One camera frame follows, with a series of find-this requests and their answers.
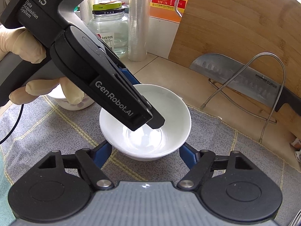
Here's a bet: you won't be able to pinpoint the plain white bowl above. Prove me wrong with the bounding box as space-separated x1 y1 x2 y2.
98 83 192 162

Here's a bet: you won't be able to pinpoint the white bowl pink flowers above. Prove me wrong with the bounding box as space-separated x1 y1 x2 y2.
46 84 95 111

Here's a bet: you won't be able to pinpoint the gloved left hand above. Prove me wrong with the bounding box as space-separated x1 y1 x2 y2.
0 24 85 106

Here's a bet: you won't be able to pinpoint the roll of plastic wrap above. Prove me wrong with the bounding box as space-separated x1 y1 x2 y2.
80 0 95 24

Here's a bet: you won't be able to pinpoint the glass jar green lid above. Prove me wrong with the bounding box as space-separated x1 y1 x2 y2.
87 0 128 58

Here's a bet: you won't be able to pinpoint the grey green checked cloth mat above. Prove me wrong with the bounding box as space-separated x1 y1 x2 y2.
1 97 300 225

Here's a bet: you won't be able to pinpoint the stack of clear plastic cups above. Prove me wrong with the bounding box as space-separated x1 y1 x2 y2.
128 0 150 62

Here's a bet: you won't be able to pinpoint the bamboo cutting board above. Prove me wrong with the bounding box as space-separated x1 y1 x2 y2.
168 0 301 144

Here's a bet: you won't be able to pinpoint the cleaver with black handle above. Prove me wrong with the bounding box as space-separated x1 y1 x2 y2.
189 53 300 115

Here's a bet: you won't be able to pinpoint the wire knife stand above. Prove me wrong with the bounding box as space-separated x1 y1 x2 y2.
174 0 287 144

